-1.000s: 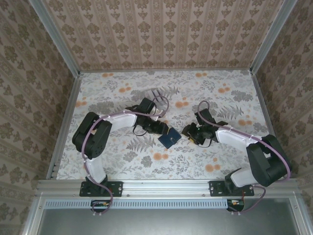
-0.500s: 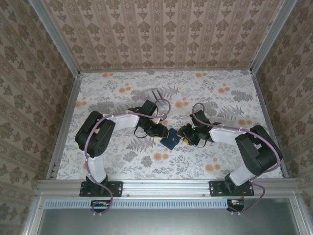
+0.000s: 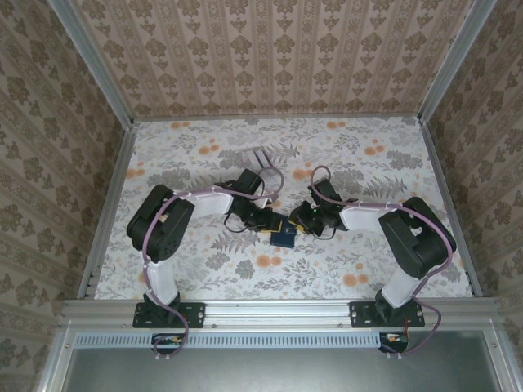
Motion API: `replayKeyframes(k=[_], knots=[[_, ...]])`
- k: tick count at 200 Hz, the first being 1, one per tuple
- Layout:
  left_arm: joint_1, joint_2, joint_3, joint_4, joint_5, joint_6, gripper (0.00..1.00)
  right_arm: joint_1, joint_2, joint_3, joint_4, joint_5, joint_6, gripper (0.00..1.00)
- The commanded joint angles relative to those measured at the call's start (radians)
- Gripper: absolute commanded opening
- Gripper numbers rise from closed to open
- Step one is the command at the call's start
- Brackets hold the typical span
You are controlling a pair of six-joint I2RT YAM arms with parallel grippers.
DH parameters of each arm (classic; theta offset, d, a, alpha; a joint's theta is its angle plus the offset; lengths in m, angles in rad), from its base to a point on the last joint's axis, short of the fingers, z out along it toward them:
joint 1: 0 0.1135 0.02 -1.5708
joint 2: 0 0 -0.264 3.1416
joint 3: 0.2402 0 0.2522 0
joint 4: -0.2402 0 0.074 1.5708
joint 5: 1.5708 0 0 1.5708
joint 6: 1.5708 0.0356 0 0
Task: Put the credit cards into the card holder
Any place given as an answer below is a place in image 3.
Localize white slotted cable duct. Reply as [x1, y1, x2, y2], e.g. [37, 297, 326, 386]
[75, 331, 409, 350]

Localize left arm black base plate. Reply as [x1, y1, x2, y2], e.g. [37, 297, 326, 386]
[131, 300, 207, 330]

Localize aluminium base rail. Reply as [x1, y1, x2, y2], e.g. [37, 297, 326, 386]
[60, 297, 507, 331]

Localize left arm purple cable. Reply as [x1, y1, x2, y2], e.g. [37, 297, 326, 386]
[141, 166, 286, 363]

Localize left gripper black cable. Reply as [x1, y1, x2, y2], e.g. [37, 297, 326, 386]
[222, 211, 255, 234]

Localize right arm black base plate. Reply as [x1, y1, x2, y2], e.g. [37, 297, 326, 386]
[349, 301, 426, 329]

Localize navy blue card holder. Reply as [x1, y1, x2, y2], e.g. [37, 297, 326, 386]
[270, 222, 297, 248]

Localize floral table cover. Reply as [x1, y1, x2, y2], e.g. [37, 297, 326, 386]
[87, 116, 477, 301]

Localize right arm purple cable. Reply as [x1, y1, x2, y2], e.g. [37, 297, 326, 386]
[310, 165, 458, 361]

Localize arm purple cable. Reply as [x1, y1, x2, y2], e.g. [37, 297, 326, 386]
[141, 166, 286, 363]
[310, 165, 458, 361]

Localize aluminium frame post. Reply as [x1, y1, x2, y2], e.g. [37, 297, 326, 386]
[51, 0, 136, 127]
[417, 0, 499, 123]

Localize aluminium side rail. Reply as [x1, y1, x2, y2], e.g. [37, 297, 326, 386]
[77, 120, 138, 301]
[418, 118, 485, 298]

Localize grey metal panel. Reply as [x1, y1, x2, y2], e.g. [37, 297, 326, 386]
[60, 330, 498, 392]

